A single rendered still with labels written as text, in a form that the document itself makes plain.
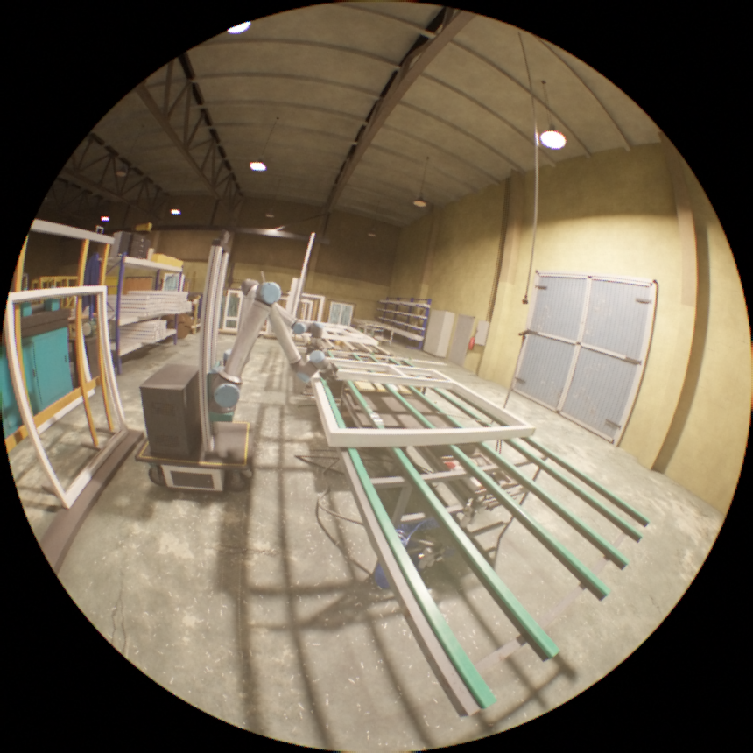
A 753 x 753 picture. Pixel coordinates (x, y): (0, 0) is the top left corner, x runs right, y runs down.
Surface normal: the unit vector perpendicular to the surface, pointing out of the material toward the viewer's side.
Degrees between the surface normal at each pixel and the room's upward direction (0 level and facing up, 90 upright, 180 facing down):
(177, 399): 90
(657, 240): 90
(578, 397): 90
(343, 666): 0
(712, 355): 90
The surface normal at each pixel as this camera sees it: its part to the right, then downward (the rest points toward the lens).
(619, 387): -0.93, -0.09
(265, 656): 0.19, -0.95
